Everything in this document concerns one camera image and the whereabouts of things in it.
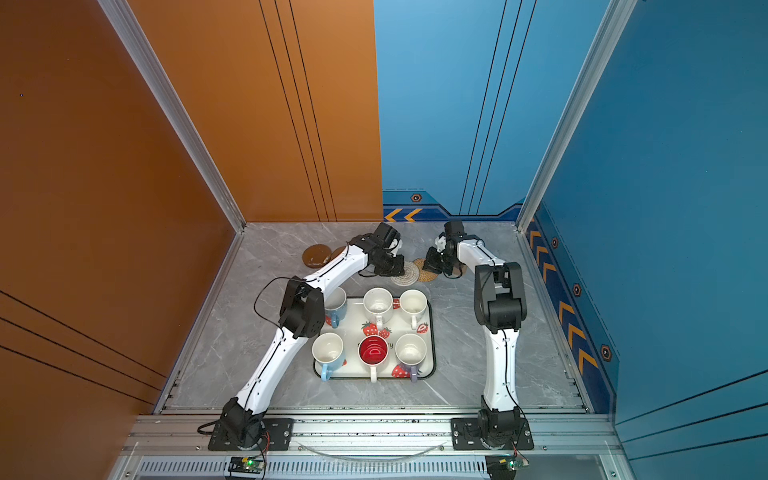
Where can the woven rattan round coaster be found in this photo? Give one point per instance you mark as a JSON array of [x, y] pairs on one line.
[[425, 276]]

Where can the right aluminium corner post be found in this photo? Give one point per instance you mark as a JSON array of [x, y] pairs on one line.
[[608, 34]]

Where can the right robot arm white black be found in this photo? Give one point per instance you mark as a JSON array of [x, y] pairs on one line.
[[500, 308]]

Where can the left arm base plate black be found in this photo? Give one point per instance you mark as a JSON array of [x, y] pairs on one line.
[[276, 433]]

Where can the red interior mug front middle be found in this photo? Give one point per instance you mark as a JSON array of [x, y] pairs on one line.
[[373, 352]]

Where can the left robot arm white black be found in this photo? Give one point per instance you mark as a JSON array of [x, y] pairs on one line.
[[301, 317]]

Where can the aluminium front rail frame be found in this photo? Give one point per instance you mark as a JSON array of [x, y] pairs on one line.
[[374, 444]]

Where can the white mug back right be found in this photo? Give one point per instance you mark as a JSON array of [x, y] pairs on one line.
[[413, 305]]

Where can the dark brown wooden round coaster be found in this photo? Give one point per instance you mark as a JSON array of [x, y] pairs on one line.
[[316, 256]]

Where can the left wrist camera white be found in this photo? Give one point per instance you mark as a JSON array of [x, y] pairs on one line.
[[395, 245]]

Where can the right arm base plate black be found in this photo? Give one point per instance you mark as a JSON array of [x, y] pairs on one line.
[[468, 434]]

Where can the white speckled mug back middle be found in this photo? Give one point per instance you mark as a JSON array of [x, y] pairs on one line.
[[378, 304]]

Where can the light brown wooden round coaster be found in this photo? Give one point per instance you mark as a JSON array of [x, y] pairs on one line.
[[338, 252]]

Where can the left green circuit board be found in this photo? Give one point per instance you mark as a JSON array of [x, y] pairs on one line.
[[249, 467]]

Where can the green circuit board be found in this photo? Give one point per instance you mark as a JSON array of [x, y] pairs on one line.
[[505, 467], [249, 467]]

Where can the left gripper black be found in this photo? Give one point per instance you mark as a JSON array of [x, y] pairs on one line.
[[398, 271]]

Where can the paw shaped wooden coaster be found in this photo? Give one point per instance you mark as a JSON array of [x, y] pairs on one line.
[[459, 270]]

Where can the blue mug back left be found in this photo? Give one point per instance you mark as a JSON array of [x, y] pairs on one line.
[[335, 307]]

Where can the purple handled mug front right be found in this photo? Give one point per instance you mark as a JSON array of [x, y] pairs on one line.
[[411, 352]]

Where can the aluminium corner post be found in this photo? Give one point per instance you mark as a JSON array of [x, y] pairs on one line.
[[608, 34], [127, 27]]

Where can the multicolour woven rope coaster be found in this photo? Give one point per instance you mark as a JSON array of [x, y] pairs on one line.
[[410, 275]]

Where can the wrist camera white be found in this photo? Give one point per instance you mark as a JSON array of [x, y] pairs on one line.
[[440, 242], [395, 245]]

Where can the light blue mug front left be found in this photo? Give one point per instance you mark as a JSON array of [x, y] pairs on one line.
[[329, 352]]

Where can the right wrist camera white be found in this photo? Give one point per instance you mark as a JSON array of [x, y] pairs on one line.
[[440, 242]]

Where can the right green circuit board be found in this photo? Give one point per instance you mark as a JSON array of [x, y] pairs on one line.
[[505, 467]]

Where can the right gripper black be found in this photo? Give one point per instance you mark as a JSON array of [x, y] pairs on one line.
[[431, 264]]

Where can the left aluminium corner post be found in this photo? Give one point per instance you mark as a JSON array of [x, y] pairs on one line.
[[127, 27]]

